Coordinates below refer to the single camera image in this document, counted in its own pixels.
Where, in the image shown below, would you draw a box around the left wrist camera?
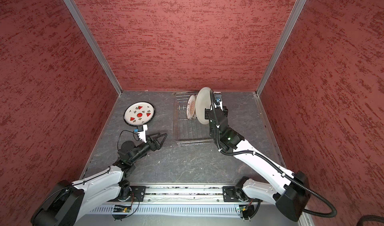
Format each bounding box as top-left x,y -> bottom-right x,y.
134,124 -> 148,143

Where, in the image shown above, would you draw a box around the right aluminium corner post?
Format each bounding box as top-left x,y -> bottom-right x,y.
256,0 -> 307,97

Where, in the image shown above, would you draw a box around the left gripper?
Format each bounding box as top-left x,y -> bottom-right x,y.
130,131 -> 168,164

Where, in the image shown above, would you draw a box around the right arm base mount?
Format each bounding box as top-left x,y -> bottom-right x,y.
222,186 -> 243,203

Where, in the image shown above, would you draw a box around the plain grey white plate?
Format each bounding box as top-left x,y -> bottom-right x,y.
195,87 -> 211,125

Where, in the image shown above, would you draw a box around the circuit board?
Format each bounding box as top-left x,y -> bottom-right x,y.
113,205 -> 132,213
238,205 -> 256,220

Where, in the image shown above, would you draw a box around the left aluminium corner post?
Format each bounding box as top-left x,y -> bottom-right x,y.
63,0 -> 123,96

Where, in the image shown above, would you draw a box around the right circuit board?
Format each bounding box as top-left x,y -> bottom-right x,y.
238,205 -> 256,220

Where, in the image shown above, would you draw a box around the aluminium corner post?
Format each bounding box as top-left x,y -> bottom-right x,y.
63,0 -> 123,96
256,0 -> 307,97

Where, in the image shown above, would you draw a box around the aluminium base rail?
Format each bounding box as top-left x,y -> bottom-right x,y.
64,183 -> 305,204

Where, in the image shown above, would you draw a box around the wire dish rack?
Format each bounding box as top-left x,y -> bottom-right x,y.
173,91 -> 214,146

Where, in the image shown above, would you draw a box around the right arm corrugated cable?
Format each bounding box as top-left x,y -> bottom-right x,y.
209,89 -> 338,218

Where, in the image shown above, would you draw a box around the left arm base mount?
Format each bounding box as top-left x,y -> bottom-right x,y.
117,185 -> 147,202

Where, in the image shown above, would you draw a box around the dark striped rim plate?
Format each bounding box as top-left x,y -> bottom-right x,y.
124,117 -> 136,127

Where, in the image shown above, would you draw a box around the white watermelon pattern plate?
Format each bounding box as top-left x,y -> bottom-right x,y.
123,102 -> 155,126

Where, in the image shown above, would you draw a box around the small red patterned plate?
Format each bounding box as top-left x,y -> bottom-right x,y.
186,94 -> 197,120

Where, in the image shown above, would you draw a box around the left circuit board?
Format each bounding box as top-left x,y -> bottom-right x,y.
113,205 -> 132,213

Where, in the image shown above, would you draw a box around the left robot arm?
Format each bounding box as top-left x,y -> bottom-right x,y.
31,133 -> 168,226

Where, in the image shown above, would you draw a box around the black cable bottom right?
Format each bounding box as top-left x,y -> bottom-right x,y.
356,215 -> 384,226

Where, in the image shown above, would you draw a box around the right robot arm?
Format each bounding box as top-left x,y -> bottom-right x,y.
204,108 -> 311,222

